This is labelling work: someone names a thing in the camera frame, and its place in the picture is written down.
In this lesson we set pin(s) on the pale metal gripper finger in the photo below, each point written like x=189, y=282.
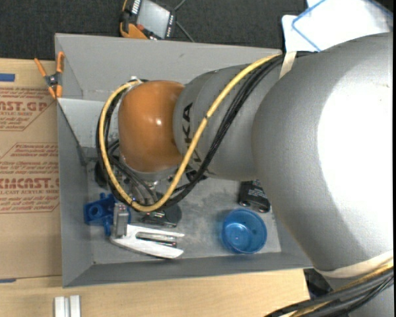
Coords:
x=121, y=221
x=160, y=220

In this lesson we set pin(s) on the blue plastic cup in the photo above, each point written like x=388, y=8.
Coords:
x=244, y=231

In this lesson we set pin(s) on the brown cardboard board red print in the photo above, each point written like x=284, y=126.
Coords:
x=26, y=236

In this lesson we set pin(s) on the black printed packet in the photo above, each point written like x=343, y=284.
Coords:
x=254, y=195

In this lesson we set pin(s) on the grey metal bin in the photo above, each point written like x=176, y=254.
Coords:
x=201, y=61

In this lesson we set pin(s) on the blue plastic bracket piece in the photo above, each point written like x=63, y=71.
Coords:
x=94, y=211

